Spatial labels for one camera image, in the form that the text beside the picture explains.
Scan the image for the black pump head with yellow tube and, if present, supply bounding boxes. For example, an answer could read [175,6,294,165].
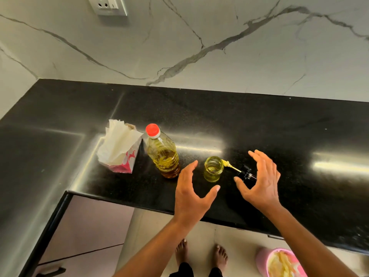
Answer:
[221,159,257,182]

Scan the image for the person's right forearm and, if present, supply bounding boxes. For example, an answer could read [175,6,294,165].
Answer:
[261,206,351,277]

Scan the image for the person's left hand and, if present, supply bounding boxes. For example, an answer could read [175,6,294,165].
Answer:
[174,160,221,226]

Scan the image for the person's left forearm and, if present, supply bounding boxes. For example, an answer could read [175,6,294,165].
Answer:
[113,215,203,277]

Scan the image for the small glass jar of oil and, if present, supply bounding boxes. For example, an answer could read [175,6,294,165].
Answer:
[204,156,224,183]

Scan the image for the black cabinet handle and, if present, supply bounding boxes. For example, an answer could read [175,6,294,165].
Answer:
[36,267,67,277]

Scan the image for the person's foot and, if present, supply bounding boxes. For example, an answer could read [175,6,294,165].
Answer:
[175,239,189,267]
[213,244,228,273]

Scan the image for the white wall socket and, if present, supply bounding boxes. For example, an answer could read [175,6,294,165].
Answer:
[87,0,128,17]

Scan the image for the person's right hand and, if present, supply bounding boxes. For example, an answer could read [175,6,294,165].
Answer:
[234,149,285,216]

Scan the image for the pale vegetable peels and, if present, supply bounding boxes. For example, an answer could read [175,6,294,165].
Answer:
[268,251,301,277]

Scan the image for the black trousers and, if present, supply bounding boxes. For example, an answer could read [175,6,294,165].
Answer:
[169,262,224,277]

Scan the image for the oil bottle with red cap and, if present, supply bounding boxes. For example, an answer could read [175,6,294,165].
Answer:
[143,123,181,179]

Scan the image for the white cabinet door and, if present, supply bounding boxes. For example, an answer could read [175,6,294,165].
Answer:
[37,194,135,277]

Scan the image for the person's left foot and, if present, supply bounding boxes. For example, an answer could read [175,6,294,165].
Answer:
[175,239,189,267]

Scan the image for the pink pack of white tissues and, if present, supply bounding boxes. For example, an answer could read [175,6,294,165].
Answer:
[97,119,144,174]

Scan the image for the pink waste bin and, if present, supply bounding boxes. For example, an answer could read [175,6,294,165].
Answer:
[255,247,308,277]

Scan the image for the person's right foot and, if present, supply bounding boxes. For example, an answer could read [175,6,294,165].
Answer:
[213,244,228,273]

